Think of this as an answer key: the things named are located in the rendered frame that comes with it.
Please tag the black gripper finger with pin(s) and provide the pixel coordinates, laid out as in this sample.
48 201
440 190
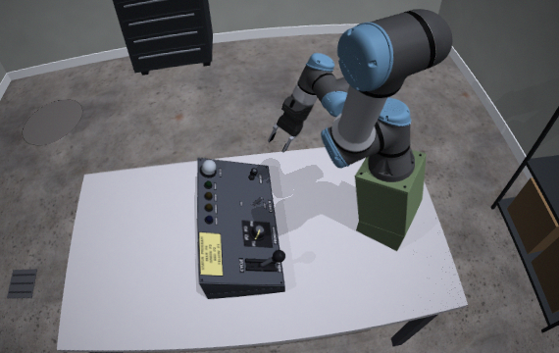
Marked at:
287 144
275 127

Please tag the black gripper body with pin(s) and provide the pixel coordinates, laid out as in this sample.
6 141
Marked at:
294 125

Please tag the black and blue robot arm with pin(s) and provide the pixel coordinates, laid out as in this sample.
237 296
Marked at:
375 57

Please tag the black control console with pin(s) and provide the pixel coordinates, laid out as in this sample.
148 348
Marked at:
233 259

